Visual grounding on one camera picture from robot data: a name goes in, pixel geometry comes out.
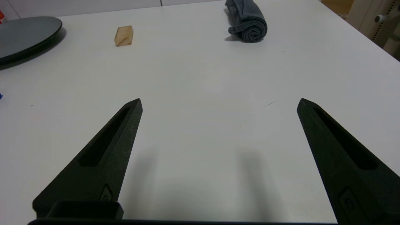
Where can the rolled dark gray towel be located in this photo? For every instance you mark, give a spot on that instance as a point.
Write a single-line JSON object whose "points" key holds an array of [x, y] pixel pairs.
{"points": [[248, 22]]}

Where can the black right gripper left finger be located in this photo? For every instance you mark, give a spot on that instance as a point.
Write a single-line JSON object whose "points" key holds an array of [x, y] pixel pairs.
{"points": [[106, 162]]}

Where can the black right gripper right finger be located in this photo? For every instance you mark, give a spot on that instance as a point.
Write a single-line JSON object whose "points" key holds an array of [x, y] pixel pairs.
{"points": [[353, 168]]}

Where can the red milk carton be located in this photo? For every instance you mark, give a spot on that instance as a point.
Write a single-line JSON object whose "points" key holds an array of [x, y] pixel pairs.
{"points": [[2, 16]]}

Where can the rectangular wooden block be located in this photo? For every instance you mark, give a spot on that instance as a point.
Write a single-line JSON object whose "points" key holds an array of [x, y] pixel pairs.
{"points": [[123, 36]]}

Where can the gray round plate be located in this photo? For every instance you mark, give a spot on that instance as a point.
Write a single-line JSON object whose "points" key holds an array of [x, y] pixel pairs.
{"points": [[25, 36]]}

